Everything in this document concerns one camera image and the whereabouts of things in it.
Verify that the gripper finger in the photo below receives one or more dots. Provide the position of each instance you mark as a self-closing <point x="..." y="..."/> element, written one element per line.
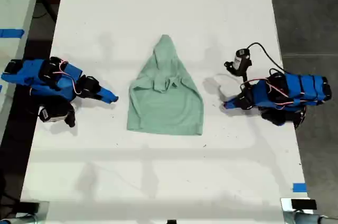
<point x="103" y="98"/>
<point x="108" y="93"/>
<point x="233" y="100"/>
<point x="235" y="105"/>

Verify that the pale green T-shirt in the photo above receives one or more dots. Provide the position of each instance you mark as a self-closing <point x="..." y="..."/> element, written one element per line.
<point x="163" y="107"/>

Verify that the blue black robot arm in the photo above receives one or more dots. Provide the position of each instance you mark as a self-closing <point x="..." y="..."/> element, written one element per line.
<point x="31" y="76"/>
<point x="298" y="89"/>

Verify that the long blue tape strip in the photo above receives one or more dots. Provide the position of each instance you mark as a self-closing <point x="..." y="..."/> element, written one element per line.
<point x="11" y="33"/>

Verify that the short blue tape strip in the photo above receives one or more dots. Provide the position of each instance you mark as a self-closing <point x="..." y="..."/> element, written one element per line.
<point x="299" y="187"/>

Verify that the small black box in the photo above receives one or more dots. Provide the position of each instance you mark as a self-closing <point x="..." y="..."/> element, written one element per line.
<point x="303" y="204"/>
<point x="29" y="207"/>

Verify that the small black clip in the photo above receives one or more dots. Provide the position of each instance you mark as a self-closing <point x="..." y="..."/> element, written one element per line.
<point x="171" y="222"/>

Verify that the grey metal pipe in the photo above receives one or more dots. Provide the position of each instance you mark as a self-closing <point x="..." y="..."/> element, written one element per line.
<point x="314" y="219"/>
<point x="16" y="220"/>

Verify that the gripper camera stalk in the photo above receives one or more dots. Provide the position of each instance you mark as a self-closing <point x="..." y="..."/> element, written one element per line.
<point x="71" y="118"/>
<point x="245" y="77"/>

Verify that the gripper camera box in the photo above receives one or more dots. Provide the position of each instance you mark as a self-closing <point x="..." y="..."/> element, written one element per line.
<point x="51" y="113"/>
<point x="240" y="60"/>

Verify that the metal corner bracket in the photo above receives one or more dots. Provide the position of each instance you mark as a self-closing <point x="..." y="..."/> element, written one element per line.
<point x="286" y="209"/>
<point x="44" y="212"/>

